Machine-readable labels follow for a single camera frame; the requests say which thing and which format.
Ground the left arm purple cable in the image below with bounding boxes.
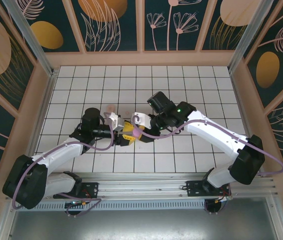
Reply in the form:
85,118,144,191
11,111,119,210

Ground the slotted grey cable tray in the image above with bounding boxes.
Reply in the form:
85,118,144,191
37,199,207,211

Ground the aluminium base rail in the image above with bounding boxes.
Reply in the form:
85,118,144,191
6,171,276,201

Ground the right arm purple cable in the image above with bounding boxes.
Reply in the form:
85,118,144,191
130,114,283,176

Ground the grey metal sheet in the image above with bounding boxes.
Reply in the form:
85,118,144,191
8,209,283,240

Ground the aluminium side rail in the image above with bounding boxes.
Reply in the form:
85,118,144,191
228,67,267,178
18,71,59,182

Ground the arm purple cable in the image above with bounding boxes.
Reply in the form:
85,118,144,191
130,114,283,176
11,111,119,210

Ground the aluminium corner post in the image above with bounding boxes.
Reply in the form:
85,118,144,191
1,0,57,77
227,0,275,75

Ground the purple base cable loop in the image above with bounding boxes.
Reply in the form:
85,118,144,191
65,198,103,218

